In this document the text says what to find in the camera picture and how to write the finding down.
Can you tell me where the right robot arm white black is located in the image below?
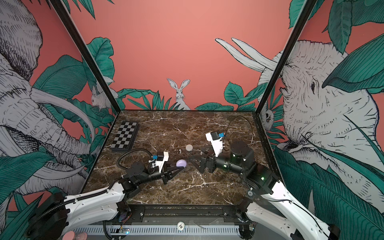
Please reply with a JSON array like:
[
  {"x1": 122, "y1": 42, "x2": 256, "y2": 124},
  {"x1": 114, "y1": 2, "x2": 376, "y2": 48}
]
[{"x1": 187, "y1": 132, "x2": 341, "y2": 240}]

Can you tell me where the black mounting rail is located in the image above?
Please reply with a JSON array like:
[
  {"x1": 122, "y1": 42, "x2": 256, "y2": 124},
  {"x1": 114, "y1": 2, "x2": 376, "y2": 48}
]
[{"x1": 123, "y1": 204, "x2": 250, "y2": 224}]

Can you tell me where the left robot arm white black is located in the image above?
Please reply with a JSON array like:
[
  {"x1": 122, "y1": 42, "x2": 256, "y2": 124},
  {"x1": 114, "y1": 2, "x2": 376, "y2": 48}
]
[{"x1": 24, "y1": 150, "x2": 185, "y2": 240}]

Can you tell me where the purple earbud charging case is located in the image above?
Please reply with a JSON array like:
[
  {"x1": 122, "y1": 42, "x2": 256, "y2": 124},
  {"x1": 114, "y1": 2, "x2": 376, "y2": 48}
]
[{"x1": 176, "y1": 160, "x2": 188, "y2": 168}]

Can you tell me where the black white checkerboard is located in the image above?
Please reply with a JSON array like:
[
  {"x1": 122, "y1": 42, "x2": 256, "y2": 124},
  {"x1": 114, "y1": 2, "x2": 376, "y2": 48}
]
[{"x1": 110, "y1": 121, "x2": 140, "y2": 153}]

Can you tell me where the pink round object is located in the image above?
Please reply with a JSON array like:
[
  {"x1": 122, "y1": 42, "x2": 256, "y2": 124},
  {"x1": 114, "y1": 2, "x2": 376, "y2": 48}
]
[{"x1": 62, "y1": 231, "x2": 88, "y2": 240}]

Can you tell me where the poker chip on duct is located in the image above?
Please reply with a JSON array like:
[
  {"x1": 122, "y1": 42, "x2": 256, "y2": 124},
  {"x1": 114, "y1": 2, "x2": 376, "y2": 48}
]
[{"x1": 177, "y1": 222, "x2": 186, "y2": 232}]

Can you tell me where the white slotted cable duct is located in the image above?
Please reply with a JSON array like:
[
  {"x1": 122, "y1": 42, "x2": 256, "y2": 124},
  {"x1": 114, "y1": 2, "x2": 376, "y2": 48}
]
[{"x1": 64, "y1": 224, "x2": 241, "y2": 237}]

